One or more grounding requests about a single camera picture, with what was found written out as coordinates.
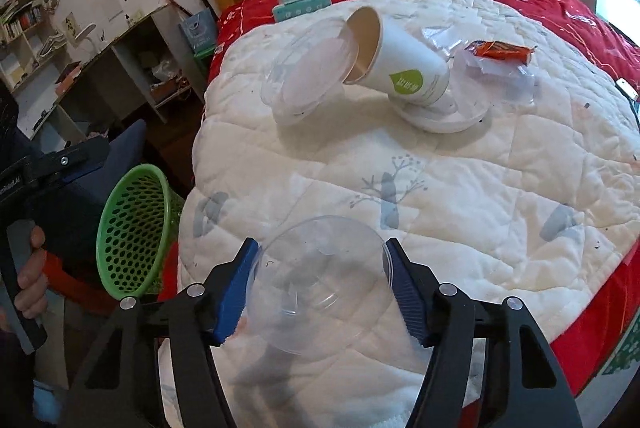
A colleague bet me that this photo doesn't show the crumpled clear plastic packaging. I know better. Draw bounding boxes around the crumpled clear plastic packaging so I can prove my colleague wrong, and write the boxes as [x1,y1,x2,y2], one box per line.
[452,48,539,107]

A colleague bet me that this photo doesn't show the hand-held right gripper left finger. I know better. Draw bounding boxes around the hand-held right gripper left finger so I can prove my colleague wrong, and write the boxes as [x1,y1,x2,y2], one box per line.
[70,237,261,428]

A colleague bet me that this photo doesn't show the clear flat plastic lid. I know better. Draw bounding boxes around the clear flat plastic lid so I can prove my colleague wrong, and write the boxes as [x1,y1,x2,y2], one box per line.
[260,19,360,125]

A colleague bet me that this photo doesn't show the person's left hand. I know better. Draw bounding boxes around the person's left hand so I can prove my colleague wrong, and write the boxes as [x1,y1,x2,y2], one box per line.
[14,225,49,320]

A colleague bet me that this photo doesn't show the blue upholstered chair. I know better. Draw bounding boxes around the blue upholstered chair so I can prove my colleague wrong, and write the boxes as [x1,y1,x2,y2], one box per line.
[45,119,148,259]

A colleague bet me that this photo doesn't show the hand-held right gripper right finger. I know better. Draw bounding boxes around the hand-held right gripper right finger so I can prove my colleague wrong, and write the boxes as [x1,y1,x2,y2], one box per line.
[384,237,586,428]

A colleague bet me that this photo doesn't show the white quilted blanket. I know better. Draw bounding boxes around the white quilted blanket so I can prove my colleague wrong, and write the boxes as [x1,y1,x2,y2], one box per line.
[157,0,640,428]

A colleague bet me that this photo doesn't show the white bookshelf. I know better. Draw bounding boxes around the white bookshelf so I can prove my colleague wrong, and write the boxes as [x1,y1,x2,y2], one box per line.
[0,0,67,109]

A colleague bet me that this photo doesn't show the white round plastic lid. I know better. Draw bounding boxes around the white round plastic lid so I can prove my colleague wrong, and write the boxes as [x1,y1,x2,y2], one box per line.
[397,80,492,132]

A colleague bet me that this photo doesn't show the white desk with shelves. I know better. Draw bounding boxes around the white desk with shelves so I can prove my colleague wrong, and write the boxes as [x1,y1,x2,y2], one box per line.
[15,3,195,144]

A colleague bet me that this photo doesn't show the clear plastic dome lid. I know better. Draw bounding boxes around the clear plastic dome lid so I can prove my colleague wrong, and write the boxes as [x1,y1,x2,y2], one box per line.
[245,214,396,356]

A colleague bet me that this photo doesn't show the green plastic stool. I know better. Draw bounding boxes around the green plastic stool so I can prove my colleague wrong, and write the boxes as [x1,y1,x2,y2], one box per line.
[192,48,217,105]

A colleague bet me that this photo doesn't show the white paper cup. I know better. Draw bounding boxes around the white paper cup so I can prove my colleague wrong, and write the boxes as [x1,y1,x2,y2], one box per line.
[342,6,451,108]

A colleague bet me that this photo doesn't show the orange snack wrapper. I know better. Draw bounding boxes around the orange snack wrapper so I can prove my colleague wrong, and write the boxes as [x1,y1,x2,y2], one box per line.
[472,39,537,62]

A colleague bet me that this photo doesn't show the clear plastic wrapper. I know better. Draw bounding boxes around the clear plastic wrapper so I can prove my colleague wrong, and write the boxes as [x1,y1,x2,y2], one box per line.
[422,25,469,59]

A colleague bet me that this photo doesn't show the red plastic stool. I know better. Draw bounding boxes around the red plastic stool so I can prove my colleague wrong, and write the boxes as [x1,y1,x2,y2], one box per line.
[45,253,113,305]

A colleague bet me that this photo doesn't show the row of books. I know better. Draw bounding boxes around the row of books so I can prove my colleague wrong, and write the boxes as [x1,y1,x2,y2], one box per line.
[0,3,44,42]

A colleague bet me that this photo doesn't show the blue paper bag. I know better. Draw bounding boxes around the blue paper bag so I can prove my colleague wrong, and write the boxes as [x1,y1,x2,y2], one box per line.
[179,8,219,55]

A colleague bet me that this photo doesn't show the green plastic mesh basket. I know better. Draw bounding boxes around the green plastic mesh basket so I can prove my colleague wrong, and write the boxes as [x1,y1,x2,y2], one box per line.
[96,164,187,301]

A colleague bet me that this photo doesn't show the white charging plug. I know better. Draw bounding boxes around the white charging plug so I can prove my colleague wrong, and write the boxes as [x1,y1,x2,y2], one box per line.
[616,78,640,105]

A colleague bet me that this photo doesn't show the white desk lamp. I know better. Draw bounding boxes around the white desk lamp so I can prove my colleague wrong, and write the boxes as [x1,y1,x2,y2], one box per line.
[74,23,99,55]

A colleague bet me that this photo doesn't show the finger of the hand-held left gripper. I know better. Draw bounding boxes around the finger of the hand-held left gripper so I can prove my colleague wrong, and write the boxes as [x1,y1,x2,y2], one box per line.
[27,137,112,189]

